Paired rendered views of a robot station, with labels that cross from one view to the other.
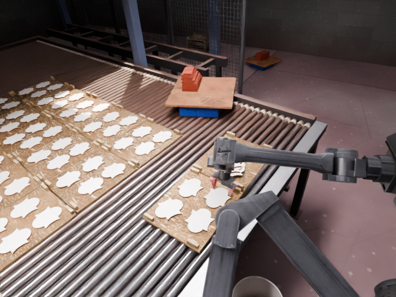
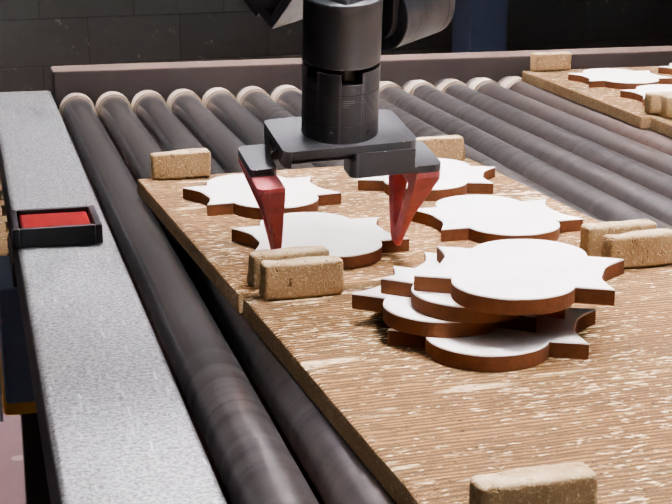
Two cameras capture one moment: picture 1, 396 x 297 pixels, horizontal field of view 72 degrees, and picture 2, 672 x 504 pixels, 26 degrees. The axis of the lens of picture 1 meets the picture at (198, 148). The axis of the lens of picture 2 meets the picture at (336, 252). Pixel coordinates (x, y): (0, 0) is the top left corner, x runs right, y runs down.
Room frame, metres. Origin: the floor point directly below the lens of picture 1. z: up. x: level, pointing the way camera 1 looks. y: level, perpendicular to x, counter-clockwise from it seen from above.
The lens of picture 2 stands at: (1.61, -1.00, 1.24)
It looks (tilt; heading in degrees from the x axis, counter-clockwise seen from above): 15 degrees down; 125
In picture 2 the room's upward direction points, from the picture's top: straight up
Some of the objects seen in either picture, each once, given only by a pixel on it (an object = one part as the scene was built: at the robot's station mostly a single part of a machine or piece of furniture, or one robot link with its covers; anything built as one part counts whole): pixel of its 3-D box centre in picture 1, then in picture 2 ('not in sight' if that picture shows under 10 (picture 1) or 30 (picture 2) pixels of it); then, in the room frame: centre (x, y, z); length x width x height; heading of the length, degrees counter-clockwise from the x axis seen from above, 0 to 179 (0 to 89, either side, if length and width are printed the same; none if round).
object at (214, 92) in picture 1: (203, 91); not in sight; (2.00, -0.07, 1.03); 0.50 x 0.50 x 0.02; 78
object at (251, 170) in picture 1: (233, 159); (597, 376); (1.25, -0.22, 0.93); 0.41 x 0.35 x 0.02; 143
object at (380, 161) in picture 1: (378, 168); not in sight; (0.58, -0.54, 1.45); 0.09 x 0.08 x 0.12; 166
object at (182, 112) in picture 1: (201, 101); not in sight; (1.93, -0.05, 0.97); 0.31 x 0.31 x 0.10; 78
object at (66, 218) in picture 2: not in sight; (55, 227); (0.69, -0.12, 0.92); 0.06 x 0.06 x 0.01; 50
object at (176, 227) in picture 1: (194, 205); (374, 221); (0.92, 0.04, 0.93); 0.41 x 0.35 x 0.02; 143
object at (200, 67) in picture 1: (128, 79); not in sight; (3.53, 0.89, 0.51); 2.98 x 0.39 x 1.02; 50
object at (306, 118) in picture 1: (130, 67); not in sight; (2.93, 0.68, 0.90); 4.04 x 0.06 x 0.10; 50
